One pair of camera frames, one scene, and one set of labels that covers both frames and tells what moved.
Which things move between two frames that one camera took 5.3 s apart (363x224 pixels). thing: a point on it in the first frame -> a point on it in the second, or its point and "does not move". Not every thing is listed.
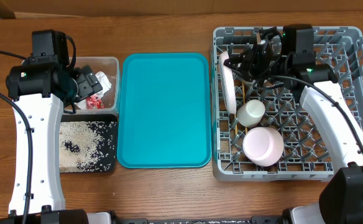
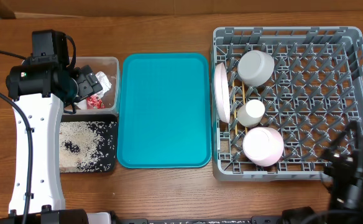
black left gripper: x=87 y=81 does not move
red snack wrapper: x=94 y=102 does not move
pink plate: x=227 y=83 -> x=222 y=91
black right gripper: x=245 y=63 -> x=351 y=168
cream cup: x=250 y=114 does not move
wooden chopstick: x=243 y=91 does not move
